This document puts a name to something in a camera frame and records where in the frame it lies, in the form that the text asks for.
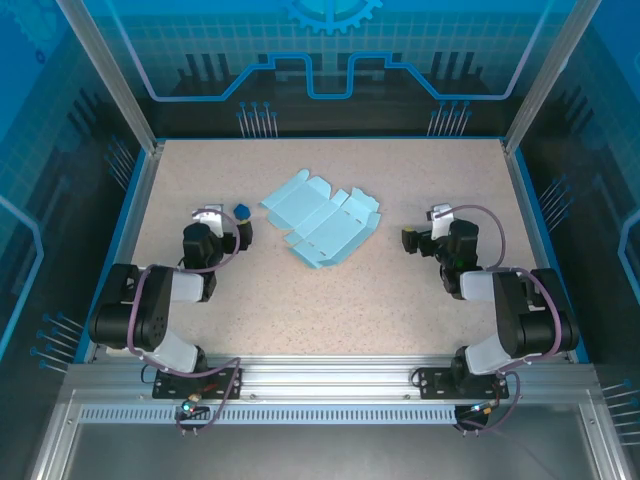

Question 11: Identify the light blue paper box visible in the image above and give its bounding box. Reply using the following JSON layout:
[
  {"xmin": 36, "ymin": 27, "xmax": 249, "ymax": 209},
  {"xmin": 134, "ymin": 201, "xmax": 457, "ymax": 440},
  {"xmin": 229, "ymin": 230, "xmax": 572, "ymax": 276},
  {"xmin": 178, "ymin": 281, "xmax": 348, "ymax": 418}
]
[{"xmin": 259, "ymin": 168, "xmax": 383, "ymax": 274}]

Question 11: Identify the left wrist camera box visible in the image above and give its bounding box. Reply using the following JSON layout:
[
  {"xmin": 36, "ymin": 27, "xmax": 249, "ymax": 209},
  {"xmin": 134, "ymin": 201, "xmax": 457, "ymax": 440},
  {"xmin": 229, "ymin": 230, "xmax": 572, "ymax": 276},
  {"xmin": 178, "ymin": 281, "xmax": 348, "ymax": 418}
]
[{"xmin": 191, "ymin": 203, "xmax": 227, "ymax": 237}]

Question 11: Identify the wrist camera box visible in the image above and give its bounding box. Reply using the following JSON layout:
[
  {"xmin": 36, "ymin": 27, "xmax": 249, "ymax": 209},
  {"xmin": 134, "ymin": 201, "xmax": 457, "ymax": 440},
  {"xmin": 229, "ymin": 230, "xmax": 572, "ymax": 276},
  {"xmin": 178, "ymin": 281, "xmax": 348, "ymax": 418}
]
[
  {"xmin": 191, "ymin": 203, "xmax": 227, "ymax": 237},
  {"xmin": 425, "ymin": 203, "xmax": 457, "ymax": 239}
]

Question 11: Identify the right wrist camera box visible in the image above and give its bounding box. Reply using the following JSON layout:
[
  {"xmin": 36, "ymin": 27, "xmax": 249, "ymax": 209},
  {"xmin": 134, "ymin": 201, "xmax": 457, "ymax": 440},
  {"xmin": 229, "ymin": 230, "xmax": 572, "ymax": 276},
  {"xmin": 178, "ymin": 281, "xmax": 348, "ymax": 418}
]
[{"xmin": 425, "ymin": 203, "xmax": 457, "ymax": 239}]

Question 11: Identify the left aluminium side rail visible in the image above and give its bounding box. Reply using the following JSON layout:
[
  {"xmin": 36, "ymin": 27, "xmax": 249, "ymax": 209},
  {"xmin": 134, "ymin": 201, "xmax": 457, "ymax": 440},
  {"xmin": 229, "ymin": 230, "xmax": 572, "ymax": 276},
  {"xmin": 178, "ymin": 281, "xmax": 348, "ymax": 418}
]
[{"xmin": 82, "ymin": 142, "xmax": 165, "ymax": 364}]

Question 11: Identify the aluminium side rail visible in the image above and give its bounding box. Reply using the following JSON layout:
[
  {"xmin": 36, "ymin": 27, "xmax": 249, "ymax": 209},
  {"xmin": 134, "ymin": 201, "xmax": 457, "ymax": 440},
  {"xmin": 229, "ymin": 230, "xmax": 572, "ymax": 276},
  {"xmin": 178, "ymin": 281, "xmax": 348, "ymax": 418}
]
[
  {"xmin": 503, "ymin": 142, "xmax": 572, "ymax": 364},
  {"xmin": 82, "ymin": 142, "xmax": 165, "ymax": 364}
]

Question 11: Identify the right aluminium side rail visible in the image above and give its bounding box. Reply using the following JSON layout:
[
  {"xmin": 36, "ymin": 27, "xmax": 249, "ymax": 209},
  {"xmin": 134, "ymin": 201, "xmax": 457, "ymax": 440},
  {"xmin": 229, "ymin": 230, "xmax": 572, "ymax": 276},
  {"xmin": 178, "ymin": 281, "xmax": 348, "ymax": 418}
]
[{"xmin": 503, "ymin": 142, "xmax": 572, "ymax": 364}]

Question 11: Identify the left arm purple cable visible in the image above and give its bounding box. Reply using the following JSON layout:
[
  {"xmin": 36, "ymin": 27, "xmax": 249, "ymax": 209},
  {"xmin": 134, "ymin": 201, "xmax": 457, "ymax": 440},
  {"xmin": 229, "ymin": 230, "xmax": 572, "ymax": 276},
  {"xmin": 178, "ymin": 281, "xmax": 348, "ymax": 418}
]
[{"xmin": 124, "ymin": 207, "xmax": 245, "ymax": 436}]

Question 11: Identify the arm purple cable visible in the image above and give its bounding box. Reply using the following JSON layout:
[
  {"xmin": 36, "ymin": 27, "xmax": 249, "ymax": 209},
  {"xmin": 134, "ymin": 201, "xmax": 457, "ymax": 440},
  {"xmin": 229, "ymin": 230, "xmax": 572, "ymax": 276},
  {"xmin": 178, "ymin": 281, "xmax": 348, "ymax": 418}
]
[
  {"xmin": 124, "ymin": 207, "xmax": 245, "ymax": 436},
  {"xmin": 433, "ymin": 205, "xmax": 572, "ymax": 436}
]

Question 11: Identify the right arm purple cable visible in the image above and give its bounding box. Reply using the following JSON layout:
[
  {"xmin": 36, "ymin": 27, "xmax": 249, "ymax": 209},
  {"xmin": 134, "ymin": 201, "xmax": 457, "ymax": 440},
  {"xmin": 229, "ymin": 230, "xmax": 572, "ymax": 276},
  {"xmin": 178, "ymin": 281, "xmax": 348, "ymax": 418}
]
[{"xmin": 433, "ymin": 205, "xmax": 572, "ymax": 436}]

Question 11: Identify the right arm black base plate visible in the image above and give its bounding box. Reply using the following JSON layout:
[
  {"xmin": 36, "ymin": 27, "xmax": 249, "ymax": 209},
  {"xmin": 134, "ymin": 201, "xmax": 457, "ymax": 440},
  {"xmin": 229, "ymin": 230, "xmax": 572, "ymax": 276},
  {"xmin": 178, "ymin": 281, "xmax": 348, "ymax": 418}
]
[{"xmin": 415, "ymin": 366, "xmax": 511, "ymax": 400}]

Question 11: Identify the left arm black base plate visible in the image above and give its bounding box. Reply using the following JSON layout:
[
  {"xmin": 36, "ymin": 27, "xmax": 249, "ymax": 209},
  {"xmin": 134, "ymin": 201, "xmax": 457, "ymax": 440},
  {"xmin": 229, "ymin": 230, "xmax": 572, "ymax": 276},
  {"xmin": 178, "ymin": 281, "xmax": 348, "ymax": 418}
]
[{"xmin": 152, "ymin": 366, "xmax": 245, "ymax": 401}]

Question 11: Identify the aluminium mounting rail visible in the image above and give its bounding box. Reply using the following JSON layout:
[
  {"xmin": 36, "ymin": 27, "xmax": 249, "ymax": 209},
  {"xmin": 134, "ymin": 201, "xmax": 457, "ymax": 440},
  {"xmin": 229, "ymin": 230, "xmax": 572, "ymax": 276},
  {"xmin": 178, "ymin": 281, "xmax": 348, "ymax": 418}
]
[{"xmin": 64, "ymin": 354, "xmax": 599, "ymax": 404}]

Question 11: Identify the left cable connector green light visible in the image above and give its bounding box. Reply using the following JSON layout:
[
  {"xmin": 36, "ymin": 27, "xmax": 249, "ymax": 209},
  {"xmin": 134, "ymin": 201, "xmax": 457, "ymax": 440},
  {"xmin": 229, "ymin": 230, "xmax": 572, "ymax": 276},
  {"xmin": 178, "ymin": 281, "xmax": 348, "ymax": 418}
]
[{"xmin": 174, "ymin": 392, "xmax": 210, "ymax": 420}]

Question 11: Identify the cable connector green light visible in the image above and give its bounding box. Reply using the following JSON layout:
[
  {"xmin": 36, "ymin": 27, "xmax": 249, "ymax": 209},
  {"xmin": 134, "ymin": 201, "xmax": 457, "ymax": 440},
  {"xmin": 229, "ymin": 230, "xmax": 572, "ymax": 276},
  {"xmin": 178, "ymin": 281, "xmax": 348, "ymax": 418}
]
[
  {"xmin": 174, "ymin": 392, "xmax": 210, "ymax": 420},
  {"xmin": 455, "ymin": 398, "xmax": 502, "ymax": 420}
]

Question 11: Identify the right cable connector green light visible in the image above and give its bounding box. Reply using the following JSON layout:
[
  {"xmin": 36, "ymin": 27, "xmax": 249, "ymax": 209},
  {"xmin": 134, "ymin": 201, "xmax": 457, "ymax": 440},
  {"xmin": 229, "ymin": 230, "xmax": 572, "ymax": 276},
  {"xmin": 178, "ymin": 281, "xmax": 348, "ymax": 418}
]
[{"xmin": 455, "ymin": 398, "xmax": 502, "ymax": 420}]

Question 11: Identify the slotted grey cable duct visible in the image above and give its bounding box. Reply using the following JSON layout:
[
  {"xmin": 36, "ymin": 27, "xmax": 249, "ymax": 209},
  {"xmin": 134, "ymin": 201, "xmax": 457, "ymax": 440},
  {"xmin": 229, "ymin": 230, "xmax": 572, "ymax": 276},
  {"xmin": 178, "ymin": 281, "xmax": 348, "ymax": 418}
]
[{"xmin": 78, "ymin": 404, "xmax": 459, "ymax": 425}]

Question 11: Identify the right aluminium frame post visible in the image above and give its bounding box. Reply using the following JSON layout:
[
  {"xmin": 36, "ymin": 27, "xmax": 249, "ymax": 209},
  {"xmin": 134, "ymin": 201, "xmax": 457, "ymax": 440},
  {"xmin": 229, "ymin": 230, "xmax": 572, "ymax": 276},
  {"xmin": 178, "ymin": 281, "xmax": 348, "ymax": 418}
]
[{"xmin": 502, "ymin": 0, "xmax": 590, "ymax": 154}]

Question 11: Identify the aluminium frame post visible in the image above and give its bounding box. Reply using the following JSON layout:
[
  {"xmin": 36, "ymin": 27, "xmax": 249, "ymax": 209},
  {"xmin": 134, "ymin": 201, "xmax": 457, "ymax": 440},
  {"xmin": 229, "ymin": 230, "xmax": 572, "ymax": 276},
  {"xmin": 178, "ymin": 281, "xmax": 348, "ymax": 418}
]
[
  {"xmin": 53, "ymin": 0, "xmax": 166, "ymax": 154},
  {"xmin": 502, "ymin": 0, "xmax": 590, "ymax": 154}
]

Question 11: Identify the left aluminium frame post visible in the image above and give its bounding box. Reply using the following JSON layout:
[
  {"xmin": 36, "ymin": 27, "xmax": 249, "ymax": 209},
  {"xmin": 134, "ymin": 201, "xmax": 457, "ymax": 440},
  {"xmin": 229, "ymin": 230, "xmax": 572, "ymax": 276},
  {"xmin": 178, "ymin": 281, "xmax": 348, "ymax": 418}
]
[{"xmin": 53, "ymin": 0, "xmax": 166, "ymax": 154}]

